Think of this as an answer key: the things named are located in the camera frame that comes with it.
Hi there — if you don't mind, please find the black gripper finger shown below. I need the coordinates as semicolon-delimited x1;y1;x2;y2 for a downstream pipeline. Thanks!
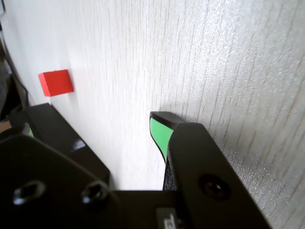
0;123;153;229

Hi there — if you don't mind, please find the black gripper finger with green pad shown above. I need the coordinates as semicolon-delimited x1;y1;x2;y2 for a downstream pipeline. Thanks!
149;111;272;229

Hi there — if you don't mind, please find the red wooden cube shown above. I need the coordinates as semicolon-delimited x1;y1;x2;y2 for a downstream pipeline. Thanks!
38;69;74;97

